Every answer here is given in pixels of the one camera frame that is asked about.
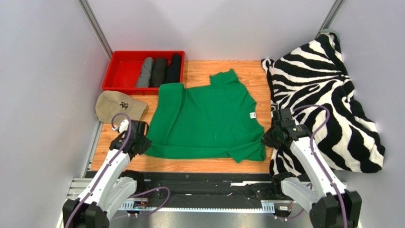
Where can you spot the left aluminium frame post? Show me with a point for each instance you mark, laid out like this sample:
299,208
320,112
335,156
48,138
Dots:
88,12

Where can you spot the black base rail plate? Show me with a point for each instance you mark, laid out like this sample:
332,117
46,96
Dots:
192,191

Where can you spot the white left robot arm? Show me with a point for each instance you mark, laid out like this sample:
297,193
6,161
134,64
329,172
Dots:
96,205

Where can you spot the right aluminium frame post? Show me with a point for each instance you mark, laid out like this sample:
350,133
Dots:
331,15

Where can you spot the zebra print blanket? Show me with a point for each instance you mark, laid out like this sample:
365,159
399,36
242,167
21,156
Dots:
312,81

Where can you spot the beige baseball cap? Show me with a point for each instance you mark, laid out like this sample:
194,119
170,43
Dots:
111,103

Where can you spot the green t-shirt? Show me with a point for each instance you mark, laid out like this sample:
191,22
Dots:
211,121

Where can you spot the black rolled t-shirt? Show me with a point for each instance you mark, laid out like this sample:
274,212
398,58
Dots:
174,69

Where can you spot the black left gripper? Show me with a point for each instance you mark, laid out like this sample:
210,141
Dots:
147,144

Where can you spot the dark grey rolled t-shirt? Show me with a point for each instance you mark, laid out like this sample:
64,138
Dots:
158,72

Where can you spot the aluminium frame post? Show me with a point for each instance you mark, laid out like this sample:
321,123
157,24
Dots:
88,12
331,15

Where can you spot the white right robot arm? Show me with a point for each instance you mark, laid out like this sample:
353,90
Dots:
327,201

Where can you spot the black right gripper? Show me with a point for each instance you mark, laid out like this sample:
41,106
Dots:
270,138

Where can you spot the red plastic bin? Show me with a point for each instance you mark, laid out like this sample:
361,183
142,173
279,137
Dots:
125,67

